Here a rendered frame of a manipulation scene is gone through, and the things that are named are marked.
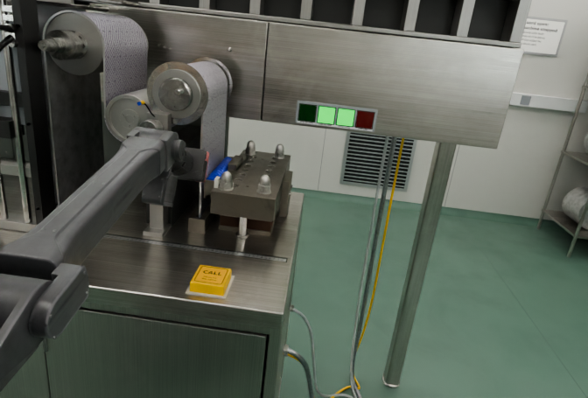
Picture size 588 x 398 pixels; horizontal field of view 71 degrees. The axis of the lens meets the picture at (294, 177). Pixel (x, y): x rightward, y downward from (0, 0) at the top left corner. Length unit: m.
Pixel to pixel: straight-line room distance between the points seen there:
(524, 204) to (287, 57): 3.32
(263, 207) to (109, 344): 0.45
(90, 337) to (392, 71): 1.05
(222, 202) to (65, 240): 0.59
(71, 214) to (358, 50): 0.97
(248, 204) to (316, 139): 2.74
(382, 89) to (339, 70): 0.14
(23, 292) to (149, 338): 0.59
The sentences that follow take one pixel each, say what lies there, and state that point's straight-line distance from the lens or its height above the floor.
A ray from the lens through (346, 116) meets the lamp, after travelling 1.30.
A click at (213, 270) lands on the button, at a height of 0.92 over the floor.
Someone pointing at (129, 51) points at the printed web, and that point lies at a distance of 1.20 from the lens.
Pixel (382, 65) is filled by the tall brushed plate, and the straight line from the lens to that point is 1.30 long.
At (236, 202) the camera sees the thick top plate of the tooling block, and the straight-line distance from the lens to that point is 1.02.
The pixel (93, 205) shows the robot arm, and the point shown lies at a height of 1.20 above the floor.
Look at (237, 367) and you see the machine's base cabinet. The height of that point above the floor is 0.72.
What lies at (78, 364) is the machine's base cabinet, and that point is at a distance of 1.12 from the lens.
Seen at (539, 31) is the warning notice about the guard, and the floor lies 1.64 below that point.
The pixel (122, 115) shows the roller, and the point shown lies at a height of 1.18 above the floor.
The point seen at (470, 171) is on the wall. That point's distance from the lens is 3.99.
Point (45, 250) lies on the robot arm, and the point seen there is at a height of 1.19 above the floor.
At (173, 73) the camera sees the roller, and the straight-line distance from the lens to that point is 1.02.
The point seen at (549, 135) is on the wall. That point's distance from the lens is 4.15.
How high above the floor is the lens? 1.41
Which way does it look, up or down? 19 degrees down
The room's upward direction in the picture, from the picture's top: 6 degrees clockwise
